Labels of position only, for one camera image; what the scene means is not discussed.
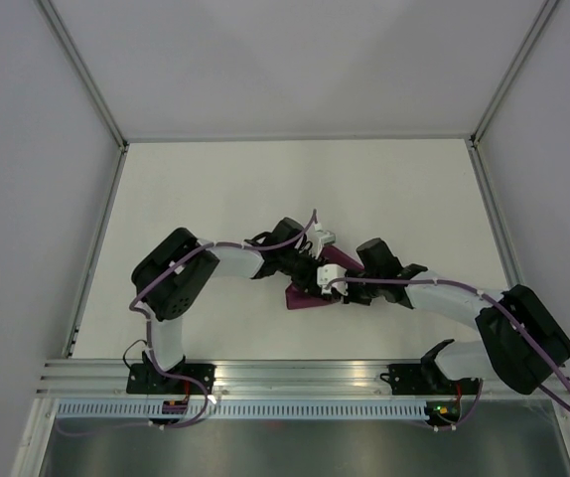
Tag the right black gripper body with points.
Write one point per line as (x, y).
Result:
(361, 293)

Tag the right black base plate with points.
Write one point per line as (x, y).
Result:
(429, 380)

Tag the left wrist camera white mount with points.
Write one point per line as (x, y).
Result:
(322, 238)

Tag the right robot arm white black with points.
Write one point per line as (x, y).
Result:
(520, 341)

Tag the rear aluminium frame bar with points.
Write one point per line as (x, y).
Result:
(297, 137)

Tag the purple cloth napkin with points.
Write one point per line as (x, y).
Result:
(296, 299)

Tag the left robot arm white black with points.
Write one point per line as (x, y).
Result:
(169, 279)

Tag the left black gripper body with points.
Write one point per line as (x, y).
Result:
(300, 268)

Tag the white slotted cable duct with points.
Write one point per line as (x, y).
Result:
(250, 409)

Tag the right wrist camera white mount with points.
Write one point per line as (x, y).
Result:
(328, 278)

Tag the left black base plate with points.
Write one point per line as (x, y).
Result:
(176, 380)

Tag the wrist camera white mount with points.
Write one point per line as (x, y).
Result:
(322, 238)
(328, 278)

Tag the aluminium mounting rail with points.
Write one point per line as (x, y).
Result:
(86, 378)

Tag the aluminium frame post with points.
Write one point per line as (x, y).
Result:
(64, 38)
(533, 35)

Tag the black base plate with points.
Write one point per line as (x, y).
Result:
(176, 380)
(429, 380)

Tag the right aluminium frame post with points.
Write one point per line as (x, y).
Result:
(533, 35)

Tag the left aluminium frame post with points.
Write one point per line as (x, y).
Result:
(64, 38)

